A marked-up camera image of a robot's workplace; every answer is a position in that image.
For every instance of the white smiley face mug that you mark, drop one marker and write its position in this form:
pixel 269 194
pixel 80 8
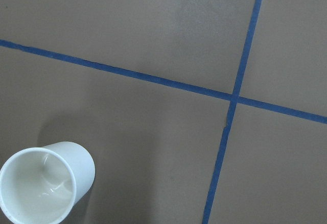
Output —
pixel 42 184

